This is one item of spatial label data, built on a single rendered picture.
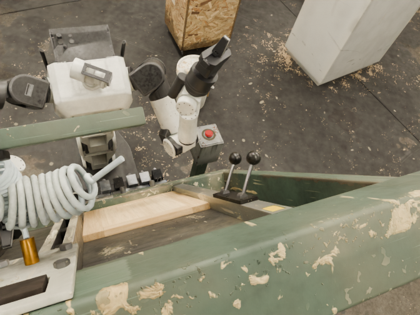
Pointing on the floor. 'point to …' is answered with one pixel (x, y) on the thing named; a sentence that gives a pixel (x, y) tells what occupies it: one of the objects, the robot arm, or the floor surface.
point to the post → (197, 169)
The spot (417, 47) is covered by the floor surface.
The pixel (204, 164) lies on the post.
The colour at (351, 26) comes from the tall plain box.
